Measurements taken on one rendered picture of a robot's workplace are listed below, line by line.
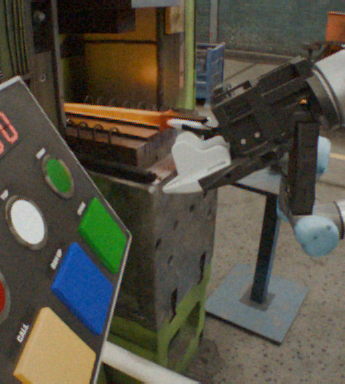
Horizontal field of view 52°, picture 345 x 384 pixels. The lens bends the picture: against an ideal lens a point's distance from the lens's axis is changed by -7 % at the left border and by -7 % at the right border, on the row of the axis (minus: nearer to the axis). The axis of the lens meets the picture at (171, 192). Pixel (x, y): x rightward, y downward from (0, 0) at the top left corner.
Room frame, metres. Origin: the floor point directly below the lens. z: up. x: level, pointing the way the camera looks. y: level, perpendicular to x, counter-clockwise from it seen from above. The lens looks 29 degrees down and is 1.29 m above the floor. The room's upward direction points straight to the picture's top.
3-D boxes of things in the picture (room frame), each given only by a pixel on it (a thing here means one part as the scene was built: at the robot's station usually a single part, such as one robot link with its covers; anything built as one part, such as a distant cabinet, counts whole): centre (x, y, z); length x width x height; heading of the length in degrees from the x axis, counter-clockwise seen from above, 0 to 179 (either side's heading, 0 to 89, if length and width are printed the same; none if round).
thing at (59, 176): (0.40, 0.13, 1.09); 0.05 x 0.03 x 0.04; 151
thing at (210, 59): (5.02, -0.03, 0.36); 1.20 x 0.80 x 0.72; 70
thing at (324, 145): (0.70, -0.27, 0.99); 0.11 x 0.08 x 0.09; 62
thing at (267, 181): (1.27, -0.40, 0.68); 0.40 x 0.30 x 0.02; 146
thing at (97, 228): (0.39, 0.09, 1.01); 0.07 x 0.05 x 0.07; 176
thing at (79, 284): (0.29, 0.10, 1.01); 0.07 x 0.05 x 0.07; 176
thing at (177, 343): (0.99, 0.19, 0.23); 0.55 x 0.37 x 0.47; 61
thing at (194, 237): (0.99, 0.19, 0.69); 0.56 x 0.38 x 0.45; 61
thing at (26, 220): (0.30, 0.14, 1.09); 0.05 x 0.03 x 0.04; 151
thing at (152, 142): (0.93, 0.21, 0.96); 0.42 x 0.20 x 0.09; 61
